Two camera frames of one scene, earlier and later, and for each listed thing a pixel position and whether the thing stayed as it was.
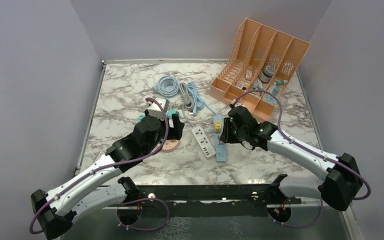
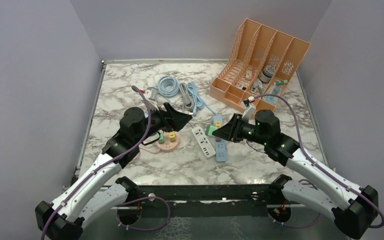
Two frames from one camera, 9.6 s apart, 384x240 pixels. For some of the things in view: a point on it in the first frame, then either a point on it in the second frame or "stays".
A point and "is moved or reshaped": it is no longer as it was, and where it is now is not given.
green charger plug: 141,116 is moved or reshaped
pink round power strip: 170,145 stays
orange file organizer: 259,65 stays
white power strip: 203,141 stays
